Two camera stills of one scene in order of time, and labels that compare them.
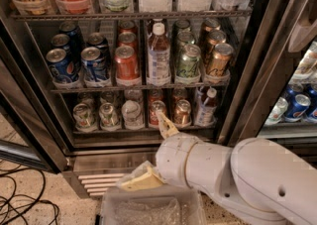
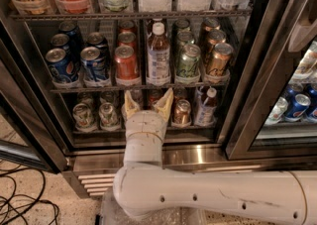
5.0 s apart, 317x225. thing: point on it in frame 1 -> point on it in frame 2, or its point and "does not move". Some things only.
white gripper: (172, 161) -> (146, 122)
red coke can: (127, 63) does not move
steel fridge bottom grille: (97, 168) does not move
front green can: (188, 69) does not move
